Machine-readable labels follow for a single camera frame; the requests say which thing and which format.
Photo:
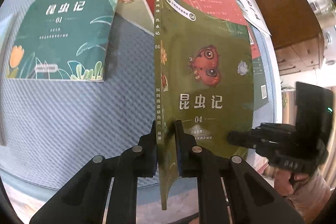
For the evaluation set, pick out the dark green packet at right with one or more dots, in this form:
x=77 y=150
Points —
x=260 y=77

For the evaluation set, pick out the olive green butterfly book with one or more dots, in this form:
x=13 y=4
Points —
x=204 y=82

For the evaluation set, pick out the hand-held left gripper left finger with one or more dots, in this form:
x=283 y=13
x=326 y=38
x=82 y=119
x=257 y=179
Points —
x=147 y=153

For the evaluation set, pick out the white book with golden picture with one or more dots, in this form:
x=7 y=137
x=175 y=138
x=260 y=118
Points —
x=252 y=8

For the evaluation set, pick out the brown wooden cabinet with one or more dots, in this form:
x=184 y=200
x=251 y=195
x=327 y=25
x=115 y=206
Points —
x=283 y=16

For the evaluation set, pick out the person's right forearm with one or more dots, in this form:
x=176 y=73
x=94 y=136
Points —
x=309 y=200

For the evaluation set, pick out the light blue desk mat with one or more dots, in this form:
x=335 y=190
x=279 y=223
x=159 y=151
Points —
x=78 y=121

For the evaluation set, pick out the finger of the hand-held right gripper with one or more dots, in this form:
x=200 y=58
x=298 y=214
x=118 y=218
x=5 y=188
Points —
x=275 y=128
x=241 y=138

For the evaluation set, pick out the person's right hand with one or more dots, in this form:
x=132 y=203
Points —
x=282 y=182

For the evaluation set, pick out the red workbook with white label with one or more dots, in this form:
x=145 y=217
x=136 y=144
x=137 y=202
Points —
x=210 y=1

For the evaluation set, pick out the teal green leafy book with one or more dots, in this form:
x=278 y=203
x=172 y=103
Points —
x=65 y=29

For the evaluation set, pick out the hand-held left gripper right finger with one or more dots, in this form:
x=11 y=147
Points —
x=179 y=158

